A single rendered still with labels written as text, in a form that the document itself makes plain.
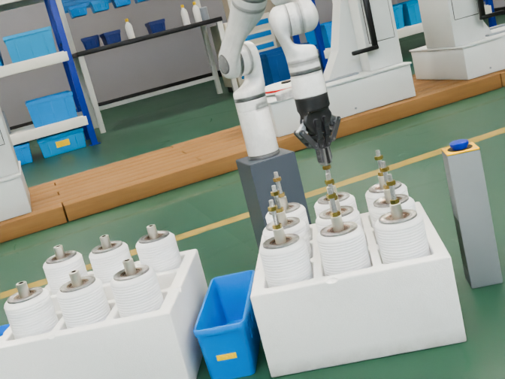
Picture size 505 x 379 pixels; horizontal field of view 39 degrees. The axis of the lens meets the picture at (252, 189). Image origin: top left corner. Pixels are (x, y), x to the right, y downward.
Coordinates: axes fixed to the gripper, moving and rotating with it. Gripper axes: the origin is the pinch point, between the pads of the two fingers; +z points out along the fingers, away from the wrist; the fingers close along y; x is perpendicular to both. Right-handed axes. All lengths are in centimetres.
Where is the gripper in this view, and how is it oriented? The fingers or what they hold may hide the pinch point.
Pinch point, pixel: (324, 155)
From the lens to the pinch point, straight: 164.9
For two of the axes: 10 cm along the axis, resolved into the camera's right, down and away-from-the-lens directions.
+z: 2.4, 9.4, 2.3
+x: -5.9, -0.5, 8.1
